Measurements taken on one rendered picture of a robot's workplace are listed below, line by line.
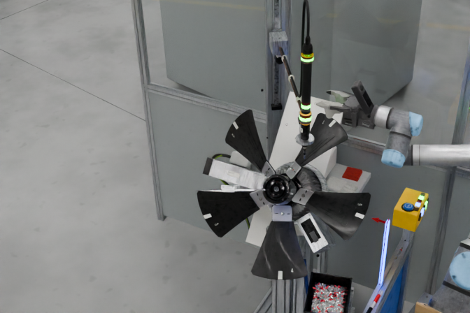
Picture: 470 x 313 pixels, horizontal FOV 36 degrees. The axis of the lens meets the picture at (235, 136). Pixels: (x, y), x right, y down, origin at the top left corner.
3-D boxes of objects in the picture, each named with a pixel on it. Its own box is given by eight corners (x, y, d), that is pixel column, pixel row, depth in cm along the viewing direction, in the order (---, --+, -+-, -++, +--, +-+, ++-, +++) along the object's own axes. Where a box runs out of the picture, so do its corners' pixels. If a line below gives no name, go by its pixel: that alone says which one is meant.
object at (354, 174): (347, 168, 353) (347, 165, 351) (362, 172, 350) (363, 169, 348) (341, 177, 347) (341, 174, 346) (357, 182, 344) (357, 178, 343)
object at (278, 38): (268, 46, 323) (268, 29, 318) (284, 45, 323) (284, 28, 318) (272, 57, 314) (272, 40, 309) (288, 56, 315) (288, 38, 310)
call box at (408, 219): (403, 205, 312) (406, 186, 306) (426, 212, 308) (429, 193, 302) (391, 228, 300) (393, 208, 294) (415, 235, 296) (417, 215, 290)
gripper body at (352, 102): (339, 124, 254) (372, 132, 249) (340, 103, 249) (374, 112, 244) (347, 113, 259) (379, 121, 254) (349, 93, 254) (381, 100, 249)
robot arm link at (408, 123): (415, 136, 238) (422, 112, 239) (383, 128, 243) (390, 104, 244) (418, 141, 246) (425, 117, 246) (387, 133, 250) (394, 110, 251)
